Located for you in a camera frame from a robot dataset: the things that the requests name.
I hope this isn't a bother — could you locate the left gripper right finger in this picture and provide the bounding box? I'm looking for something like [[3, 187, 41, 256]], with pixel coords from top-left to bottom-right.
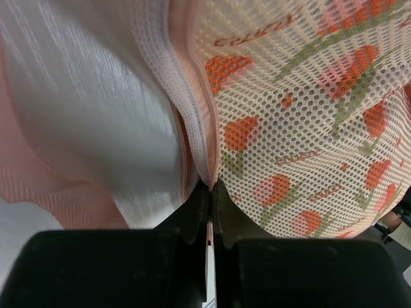
[[211, 181, 410, 307]]

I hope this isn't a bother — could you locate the floral mesh laundry bag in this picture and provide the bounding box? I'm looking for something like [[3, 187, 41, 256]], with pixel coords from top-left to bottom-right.
[[0, 0, 411, 240]]

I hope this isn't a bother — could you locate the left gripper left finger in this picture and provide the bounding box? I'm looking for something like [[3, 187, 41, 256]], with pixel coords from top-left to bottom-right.
[[1, 182, 209, 307]]

